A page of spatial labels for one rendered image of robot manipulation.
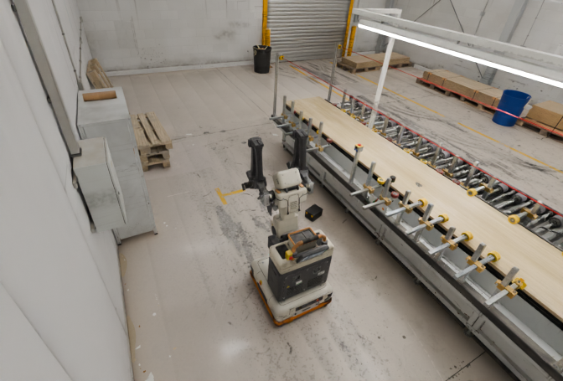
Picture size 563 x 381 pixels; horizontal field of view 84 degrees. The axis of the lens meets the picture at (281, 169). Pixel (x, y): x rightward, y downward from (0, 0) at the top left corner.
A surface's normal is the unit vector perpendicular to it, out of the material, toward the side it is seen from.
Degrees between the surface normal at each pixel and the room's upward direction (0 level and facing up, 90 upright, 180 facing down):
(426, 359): 0
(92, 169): 90
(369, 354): 0
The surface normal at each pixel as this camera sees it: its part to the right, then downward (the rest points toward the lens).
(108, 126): 0.46, 0.52
